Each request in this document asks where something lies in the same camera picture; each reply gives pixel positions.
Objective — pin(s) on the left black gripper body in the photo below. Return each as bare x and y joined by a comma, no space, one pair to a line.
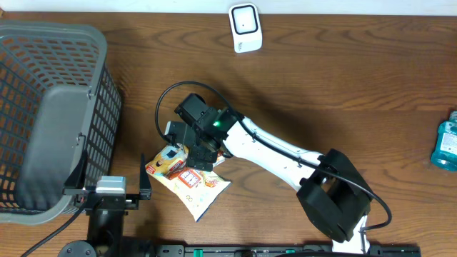
132,195

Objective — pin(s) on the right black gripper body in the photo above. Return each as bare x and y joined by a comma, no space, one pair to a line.
201,154

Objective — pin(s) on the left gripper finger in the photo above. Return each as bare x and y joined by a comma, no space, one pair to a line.
77,177
144,182

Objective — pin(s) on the red orange snack bar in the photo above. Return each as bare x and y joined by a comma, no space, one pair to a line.
219,157

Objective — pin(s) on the large yellow snack bag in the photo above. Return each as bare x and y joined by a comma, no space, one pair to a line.
197,189

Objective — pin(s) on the blue mouthwash bottle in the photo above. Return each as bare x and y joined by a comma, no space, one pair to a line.
444,155

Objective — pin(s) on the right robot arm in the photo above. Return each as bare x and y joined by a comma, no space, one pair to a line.
333,194

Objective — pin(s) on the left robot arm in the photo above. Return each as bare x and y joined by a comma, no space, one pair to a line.
105,235

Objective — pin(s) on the white barcode scanner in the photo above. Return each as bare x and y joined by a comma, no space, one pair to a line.
245,27

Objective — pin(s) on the grey plastic shopping basket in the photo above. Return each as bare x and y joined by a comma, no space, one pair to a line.
58,103

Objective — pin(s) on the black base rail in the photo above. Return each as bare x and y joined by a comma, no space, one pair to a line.
274,251

